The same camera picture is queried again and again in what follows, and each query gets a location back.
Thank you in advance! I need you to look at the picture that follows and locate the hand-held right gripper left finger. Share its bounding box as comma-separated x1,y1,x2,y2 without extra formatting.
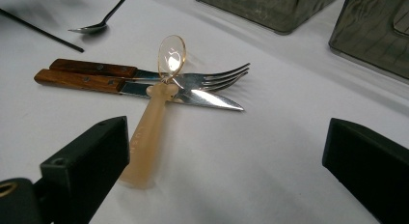
39,116,131,224

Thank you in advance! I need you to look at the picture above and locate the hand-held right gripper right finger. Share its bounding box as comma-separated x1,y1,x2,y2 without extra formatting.
322,117,409,224

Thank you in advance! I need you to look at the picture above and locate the translucent amber plastic spoon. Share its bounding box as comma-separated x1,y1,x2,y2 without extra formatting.
119,34,187,190

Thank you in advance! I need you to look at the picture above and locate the black chopstick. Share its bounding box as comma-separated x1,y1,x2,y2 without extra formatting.
0,7,86,54

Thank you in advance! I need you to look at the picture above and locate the smoky plastic bin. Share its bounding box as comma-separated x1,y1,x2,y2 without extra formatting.
327,0,409,81
192,0,347,36

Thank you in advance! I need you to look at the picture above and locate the white table cover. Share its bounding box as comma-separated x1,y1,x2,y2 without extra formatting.
0,0,409,224

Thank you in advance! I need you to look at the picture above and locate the wooden-handled knife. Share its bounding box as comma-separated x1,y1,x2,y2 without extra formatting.
33,68,245,112

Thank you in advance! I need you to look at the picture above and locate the wooden-handled fork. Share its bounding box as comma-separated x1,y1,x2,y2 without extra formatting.
48,58,252,93

